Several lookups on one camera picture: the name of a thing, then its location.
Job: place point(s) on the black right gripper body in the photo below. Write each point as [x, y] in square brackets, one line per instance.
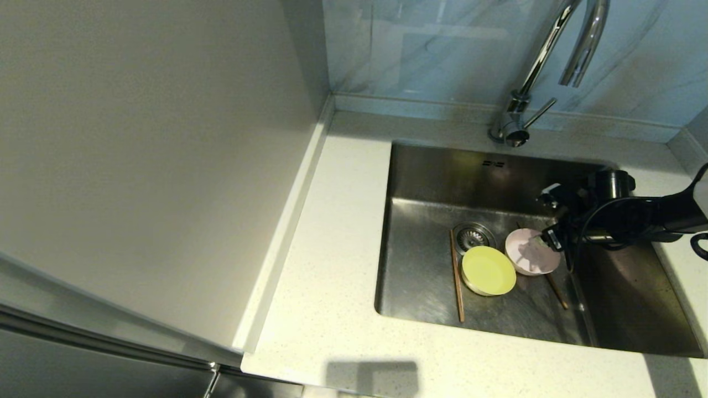
[575, 221]

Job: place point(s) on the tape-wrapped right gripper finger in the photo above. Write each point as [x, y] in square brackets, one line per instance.
[550, 196]
[545, 241]

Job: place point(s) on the pink plastic bowl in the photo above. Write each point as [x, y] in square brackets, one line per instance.
[517, 261]

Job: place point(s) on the brown wooden chopstick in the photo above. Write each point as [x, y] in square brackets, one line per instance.
[457, 287]
[557, 293]

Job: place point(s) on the yellow plastic bowl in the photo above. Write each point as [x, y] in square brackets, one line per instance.
[488, 271]

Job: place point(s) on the chrome faucet lever rod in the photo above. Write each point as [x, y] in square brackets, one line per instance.
[539, 114]

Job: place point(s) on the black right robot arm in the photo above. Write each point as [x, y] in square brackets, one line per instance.
[658, 218]

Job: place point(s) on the stainless steel sink basin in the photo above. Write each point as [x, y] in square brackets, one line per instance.
[442, 276]

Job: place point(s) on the round metal drain strainer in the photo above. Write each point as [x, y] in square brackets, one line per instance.
[470, 235]

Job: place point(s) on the chrome gooseneck faucet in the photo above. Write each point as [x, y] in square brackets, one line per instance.
[545, 50]

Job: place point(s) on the under-counter cabinet front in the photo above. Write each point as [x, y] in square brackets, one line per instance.
[254, 388]

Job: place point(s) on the tall cabinet unit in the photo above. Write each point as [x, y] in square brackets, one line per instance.
[138, 166]

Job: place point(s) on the silver cabinet rail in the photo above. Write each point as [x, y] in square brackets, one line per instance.
[110, 342]

